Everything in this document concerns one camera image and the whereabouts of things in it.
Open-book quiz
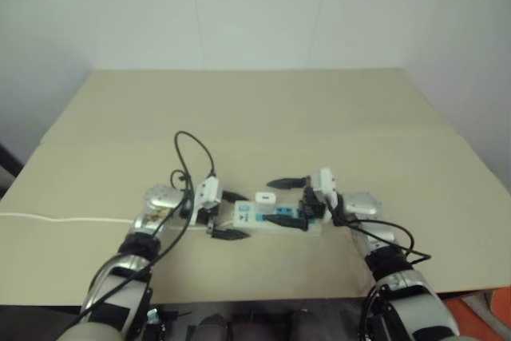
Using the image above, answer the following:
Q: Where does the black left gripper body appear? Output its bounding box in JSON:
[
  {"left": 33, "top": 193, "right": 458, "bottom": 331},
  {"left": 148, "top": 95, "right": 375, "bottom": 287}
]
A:
[{"left": 197, "top": 204, "right": 224, "bottom": 237}]

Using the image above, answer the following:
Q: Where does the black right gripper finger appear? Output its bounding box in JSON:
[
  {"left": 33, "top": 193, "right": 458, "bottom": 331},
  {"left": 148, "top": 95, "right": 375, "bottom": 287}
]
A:
[
  {"left": 267, "top": 176, "right": 311, "bottom": 190},
  {"left": 263, "top": 213, "right": 311, "bottom": 232}
]

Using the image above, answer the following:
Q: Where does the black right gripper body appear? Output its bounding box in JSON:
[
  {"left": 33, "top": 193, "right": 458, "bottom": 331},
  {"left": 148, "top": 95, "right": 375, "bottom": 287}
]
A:
[{"left": 298, "top": 185, "right": 327, "bottom": 221}]

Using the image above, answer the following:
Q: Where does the white charger cube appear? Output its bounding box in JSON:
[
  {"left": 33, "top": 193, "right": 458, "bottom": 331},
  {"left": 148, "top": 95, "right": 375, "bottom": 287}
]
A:
[{"left": 255, "top": 192, "right": 275, "bottom": 214}]

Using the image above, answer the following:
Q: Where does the white blue power strip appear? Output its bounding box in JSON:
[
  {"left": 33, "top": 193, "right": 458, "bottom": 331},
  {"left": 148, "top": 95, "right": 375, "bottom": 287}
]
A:
[{"left": 214, "top": 198, "right": 325, "bottom": 237}]

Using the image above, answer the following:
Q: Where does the dark rounded shape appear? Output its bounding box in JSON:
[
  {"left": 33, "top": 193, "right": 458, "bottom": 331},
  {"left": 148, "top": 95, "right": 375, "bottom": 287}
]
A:
[{"left": 192, "top": 314, "right": 231, "bottom": 341}]

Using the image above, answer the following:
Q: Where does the dark furniture piece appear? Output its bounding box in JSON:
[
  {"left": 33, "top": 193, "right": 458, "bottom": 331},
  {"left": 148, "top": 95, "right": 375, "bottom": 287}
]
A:
[{"left": 0, "top": 142, "right": 24, "bottom": 199}]

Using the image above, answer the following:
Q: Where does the orange object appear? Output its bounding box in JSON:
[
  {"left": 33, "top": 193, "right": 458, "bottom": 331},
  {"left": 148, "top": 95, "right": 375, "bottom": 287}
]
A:
[{"left": 438, "top": 289, "right": 511, "bottom": 341}]

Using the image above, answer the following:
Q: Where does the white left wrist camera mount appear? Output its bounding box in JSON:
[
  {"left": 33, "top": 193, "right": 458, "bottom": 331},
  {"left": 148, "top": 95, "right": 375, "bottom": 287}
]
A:
[{"left": 193, "top": 176, "right": 223, "bottom": 226}]

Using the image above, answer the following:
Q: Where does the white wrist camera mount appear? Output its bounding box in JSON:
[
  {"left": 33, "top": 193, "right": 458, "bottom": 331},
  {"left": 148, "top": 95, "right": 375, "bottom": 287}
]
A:
[
  {"left": 193, "top": 176, "right": 223, "bottom": 226},
  {"left": 310, "top": 167, "right": 340, "bottom": 219}
]

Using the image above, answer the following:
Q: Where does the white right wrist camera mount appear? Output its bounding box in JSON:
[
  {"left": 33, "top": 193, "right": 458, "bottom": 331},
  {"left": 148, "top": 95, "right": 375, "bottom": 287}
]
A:
[{"left": 310, "top": 167, "right": 340, "bottom": 219}]

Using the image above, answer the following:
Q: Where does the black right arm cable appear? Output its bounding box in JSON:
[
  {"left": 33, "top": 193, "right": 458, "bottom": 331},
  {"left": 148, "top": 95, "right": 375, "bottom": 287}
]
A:
[{"left": 332, "top": 193, "right": 434, "bottom": 341}]

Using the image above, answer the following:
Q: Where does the white power strip cord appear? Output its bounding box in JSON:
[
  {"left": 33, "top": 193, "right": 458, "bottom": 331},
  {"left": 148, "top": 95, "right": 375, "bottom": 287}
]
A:
[{"left": 0, "top": 212, "right": 212, "bottom": 234}]

